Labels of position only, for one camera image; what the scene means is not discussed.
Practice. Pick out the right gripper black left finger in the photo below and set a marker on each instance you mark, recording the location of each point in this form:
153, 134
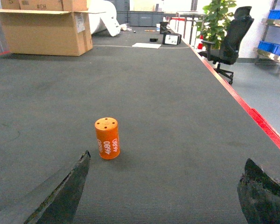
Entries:
54, 201

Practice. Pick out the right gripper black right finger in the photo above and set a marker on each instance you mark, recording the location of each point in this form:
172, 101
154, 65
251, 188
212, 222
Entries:
259, 195

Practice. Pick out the orange cylindrical cap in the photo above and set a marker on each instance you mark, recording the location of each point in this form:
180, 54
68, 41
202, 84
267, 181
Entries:
107, 134

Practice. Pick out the blue shelf bin lower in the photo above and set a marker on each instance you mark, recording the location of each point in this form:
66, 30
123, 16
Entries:
269, 47

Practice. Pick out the blue shelf bin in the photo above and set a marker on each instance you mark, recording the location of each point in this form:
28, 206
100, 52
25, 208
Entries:
274, 14
269, 47

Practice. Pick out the steel shelf rack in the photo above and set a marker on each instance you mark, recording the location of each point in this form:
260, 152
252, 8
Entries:
271, 34

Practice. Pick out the blue shelf bin upper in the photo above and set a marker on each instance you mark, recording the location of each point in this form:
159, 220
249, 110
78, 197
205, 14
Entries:
274, 14

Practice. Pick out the black office chair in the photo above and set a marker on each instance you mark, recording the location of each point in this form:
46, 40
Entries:
229, 48

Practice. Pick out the large cardboard box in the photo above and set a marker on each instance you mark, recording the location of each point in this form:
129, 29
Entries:
53, 33

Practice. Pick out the white paper sheet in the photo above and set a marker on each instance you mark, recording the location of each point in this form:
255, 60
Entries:
147, 45

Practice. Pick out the white foam roll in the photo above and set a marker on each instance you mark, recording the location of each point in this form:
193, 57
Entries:
103, 16

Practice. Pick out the black tape roll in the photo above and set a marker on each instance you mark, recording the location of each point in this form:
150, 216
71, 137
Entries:
153, 39

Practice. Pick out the black framed white sign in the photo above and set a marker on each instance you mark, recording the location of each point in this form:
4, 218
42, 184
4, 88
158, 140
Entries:
171, 39

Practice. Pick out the green potted plant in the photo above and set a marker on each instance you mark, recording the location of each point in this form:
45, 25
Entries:
216, 21

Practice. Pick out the upper cardboard box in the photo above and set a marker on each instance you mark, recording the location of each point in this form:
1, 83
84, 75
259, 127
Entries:
46, 5

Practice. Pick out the black small device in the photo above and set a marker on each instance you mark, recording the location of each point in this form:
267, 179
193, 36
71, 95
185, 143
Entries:
163, 28

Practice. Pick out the grey storage crate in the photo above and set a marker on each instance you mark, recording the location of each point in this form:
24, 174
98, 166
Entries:
144, 18

